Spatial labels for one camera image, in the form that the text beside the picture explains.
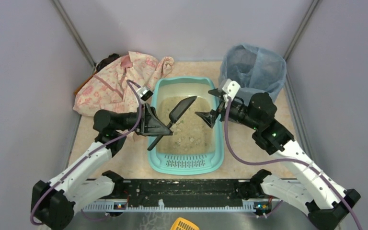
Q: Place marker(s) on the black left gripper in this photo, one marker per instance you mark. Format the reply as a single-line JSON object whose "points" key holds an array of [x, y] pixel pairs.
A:
{"points": [[144, 120]]}

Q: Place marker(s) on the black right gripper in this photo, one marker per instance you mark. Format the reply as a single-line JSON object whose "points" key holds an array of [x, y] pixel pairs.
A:
{"points": [[221, 107]]}

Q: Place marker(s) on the black slotted litter scoop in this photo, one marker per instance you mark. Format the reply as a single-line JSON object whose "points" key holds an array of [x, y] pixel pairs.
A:
{"points": [[176, 113]]}

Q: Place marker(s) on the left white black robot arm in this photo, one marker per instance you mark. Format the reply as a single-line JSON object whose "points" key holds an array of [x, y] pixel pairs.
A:
{"points": [[55, 203]]}

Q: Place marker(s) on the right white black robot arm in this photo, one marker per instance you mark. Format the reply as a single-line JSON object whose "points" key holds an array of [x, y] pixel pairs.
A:
{"points": [[320, 198]]}

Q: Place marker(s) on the beige cat litter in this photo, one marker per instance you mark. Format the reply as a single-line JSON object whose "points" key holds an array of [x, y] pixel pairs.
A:
{"points": [[191, 135]]}

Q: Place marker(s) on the teal plastic litter box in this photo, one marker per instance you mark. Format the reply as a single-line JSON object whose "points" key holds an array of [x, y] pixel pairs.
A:
{"points": [[168, 93]]}

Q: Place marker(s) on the cream pink printed cloth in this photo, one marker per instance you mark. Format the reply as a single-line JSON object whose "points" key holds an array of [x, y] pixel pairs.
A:
{"points": [[108, 88]]}

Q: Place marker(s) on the dark object behind cloth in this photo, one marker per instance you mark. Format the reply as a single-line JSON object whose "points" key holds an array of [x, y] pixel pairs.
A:
{"points": [[106, 61]]}

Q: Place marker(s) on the yellow slotted scoop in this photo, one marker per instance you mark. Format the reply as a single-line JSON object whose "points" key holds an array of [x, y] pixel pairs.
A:
{"points": [[183, 224]]}

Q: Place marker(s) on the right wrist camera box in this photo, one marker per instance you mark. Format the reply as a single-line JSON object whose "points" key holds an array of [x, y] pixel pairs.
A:
{"points": [[228, 89]]}

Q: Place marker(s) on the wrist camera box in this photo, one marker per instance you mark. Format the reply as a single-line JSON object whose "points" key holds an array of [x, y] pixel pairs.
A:
{"points": [[228, 89], [144, 93]]}

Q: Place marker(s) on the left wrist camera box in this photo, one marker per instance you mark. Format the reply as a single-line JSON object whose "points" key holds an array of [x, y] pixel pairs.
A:
{"points": [[144, 93]]}

